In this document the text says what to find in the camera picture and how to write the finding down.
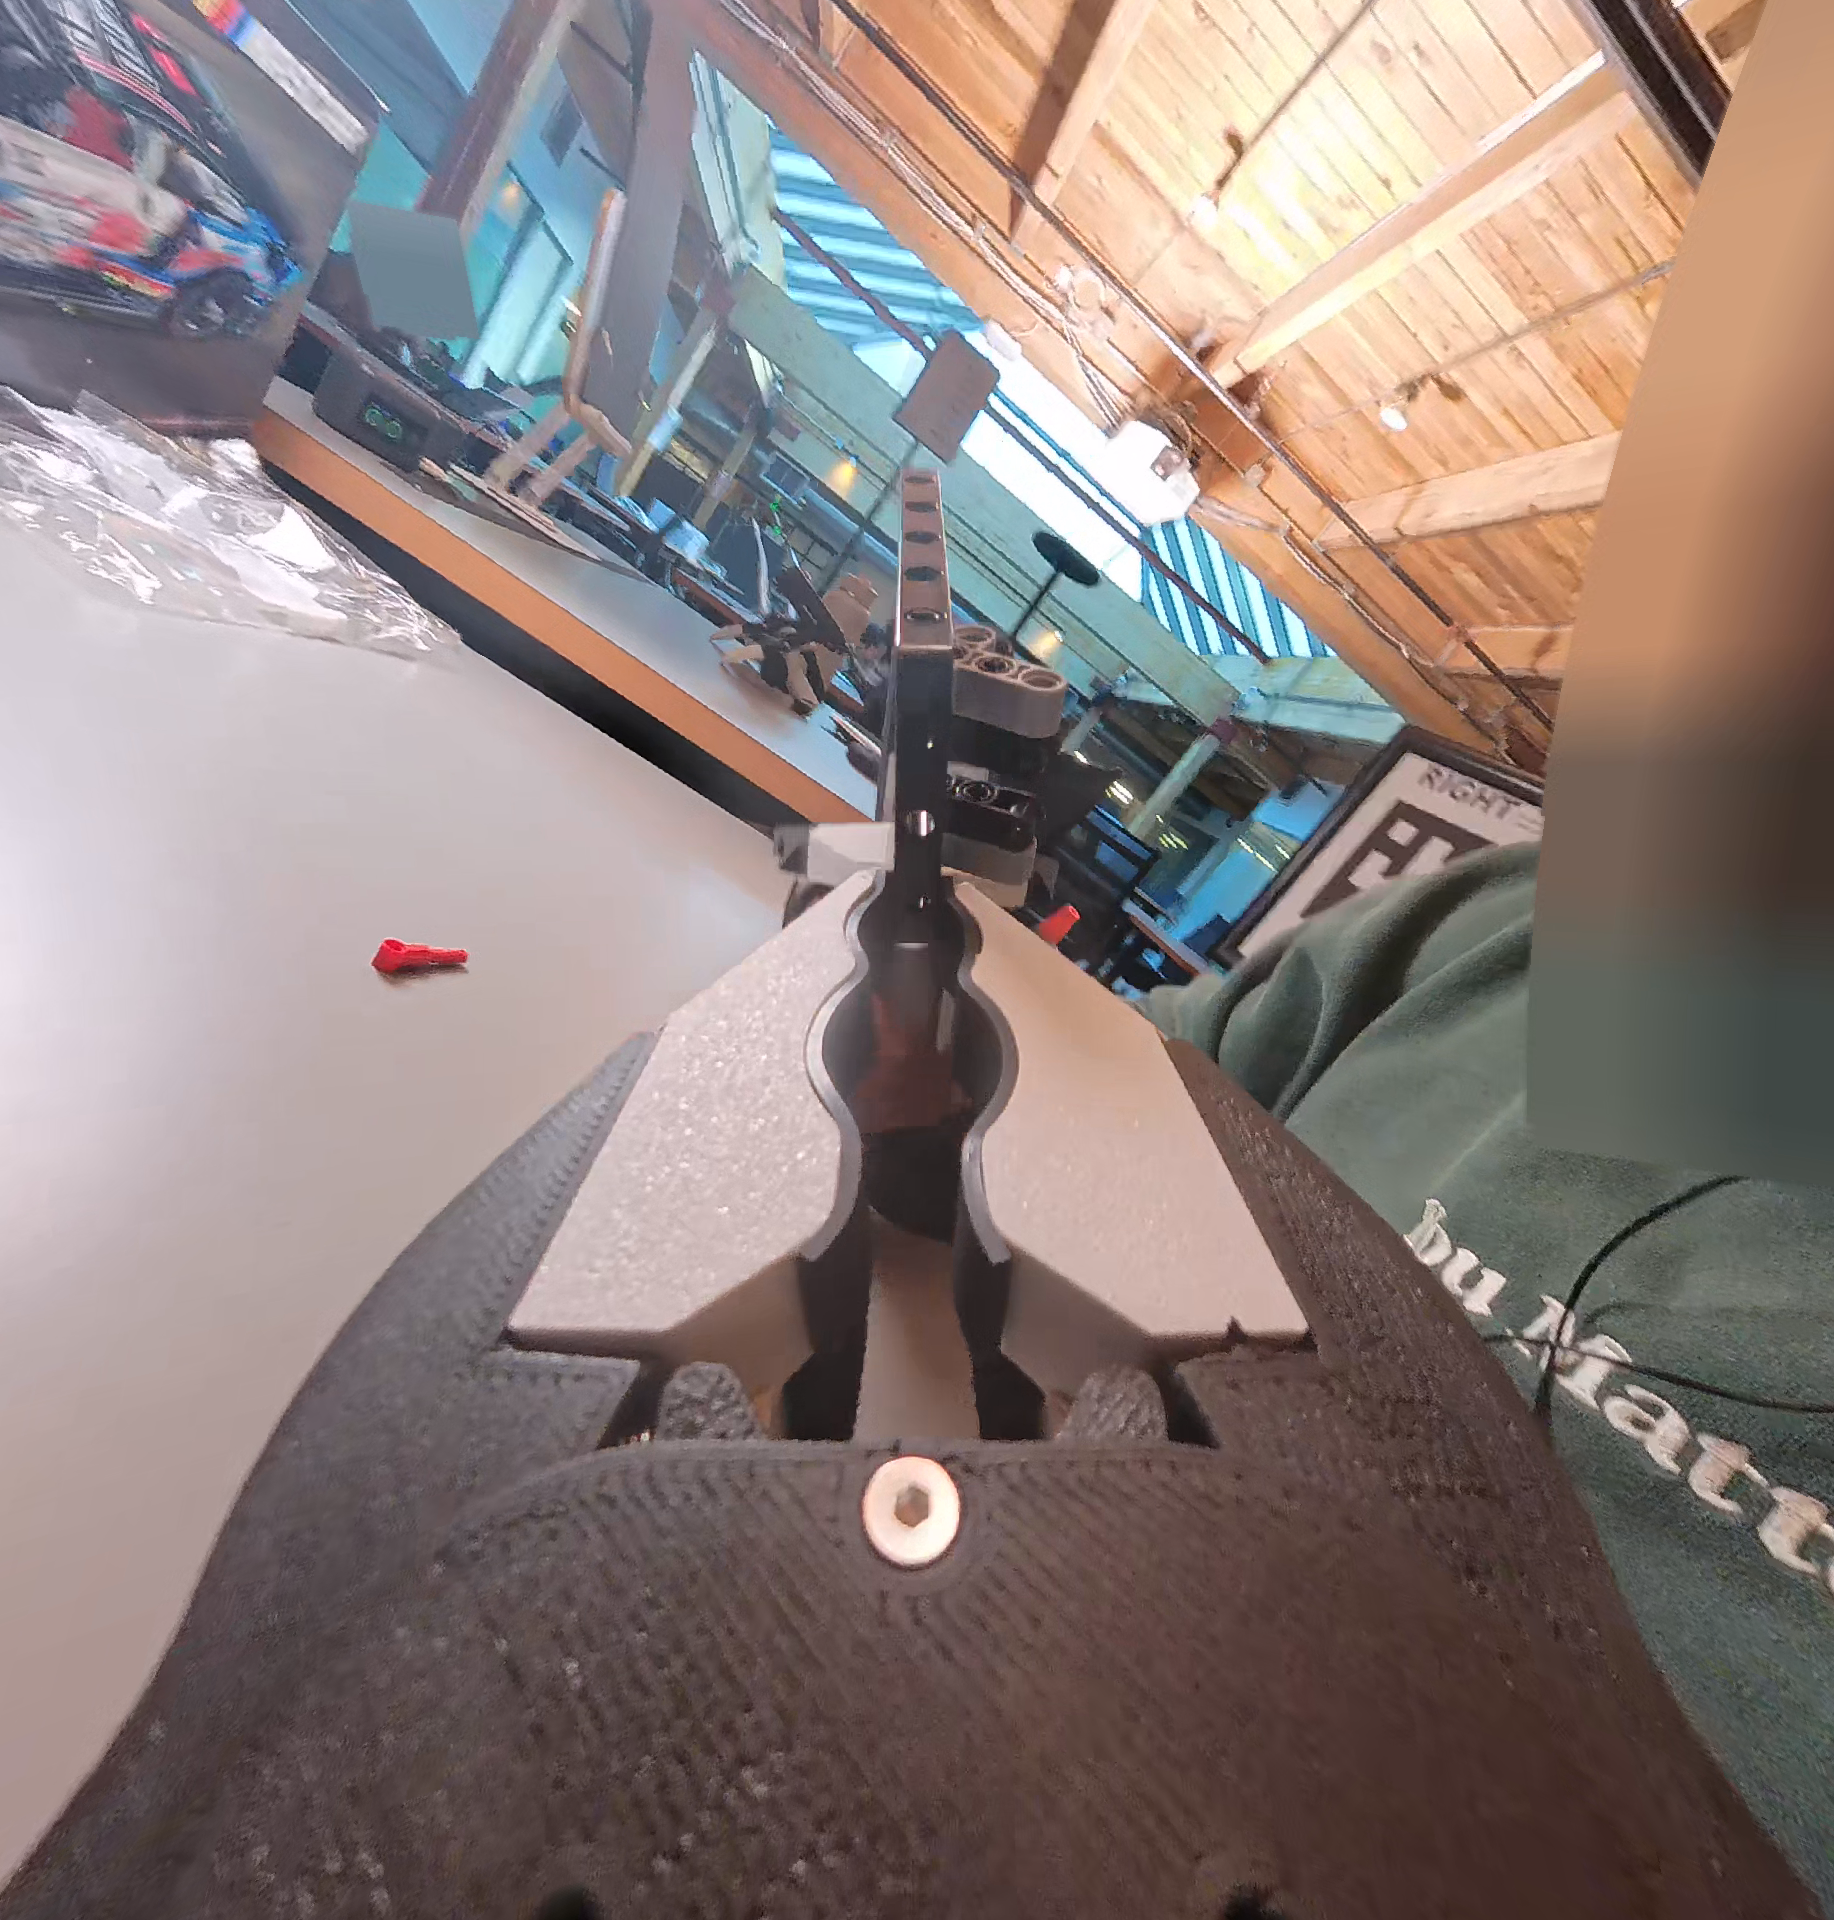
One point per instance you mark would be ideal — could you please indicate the black device green display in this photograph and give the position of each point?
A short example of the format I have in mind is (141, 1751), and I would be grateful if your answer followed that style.
(383, 415)

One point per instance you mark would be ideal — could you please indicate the black lego frame assembly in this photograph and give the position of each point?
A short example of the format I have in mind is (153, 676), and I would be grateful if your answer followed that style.
(917, 672)

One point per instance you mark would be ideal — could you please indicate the wooden edged table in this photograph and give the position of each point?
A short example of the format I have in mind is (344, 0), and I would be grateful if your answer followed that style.
(558, 585)

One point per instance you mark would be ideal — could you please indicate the long red lego pin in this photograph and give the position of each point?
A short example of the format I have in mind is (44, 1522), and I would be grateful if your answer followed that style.
(414, 953)

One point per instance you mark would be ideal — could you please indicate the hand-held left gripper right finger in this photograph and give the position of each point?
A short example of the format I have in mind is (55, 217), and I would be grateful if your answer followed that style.
(1129, 1185)

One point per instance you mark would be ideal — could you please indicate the person's green sweatshirt torso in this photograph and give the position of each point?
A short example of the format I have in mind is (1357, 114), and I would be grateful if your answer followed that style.
(1607, 1500)

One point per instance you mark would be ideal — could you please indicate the black white framed sign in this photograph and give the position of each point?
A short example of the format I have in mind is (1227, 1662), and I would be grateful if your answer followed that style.
(1398, 840)

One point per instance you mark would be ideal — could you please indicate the hanging sign board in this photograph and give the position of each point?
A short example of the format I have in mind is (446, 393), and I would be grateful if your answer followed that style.
(945, 393)

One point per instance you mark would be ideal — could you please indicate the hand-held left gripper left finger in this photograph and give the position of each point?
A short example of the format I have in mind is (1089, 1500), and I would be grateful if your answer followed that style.
(692, 1185)

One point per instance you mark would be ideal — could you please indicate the empty clear plastic bag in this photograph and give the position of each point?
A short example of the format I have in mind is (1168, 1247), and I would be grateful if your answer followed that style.
(184, 507)

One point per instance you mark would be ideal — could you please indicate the lego car box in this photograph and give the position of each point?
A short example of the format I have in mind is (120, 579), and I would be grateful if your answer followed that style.
(106, 179)

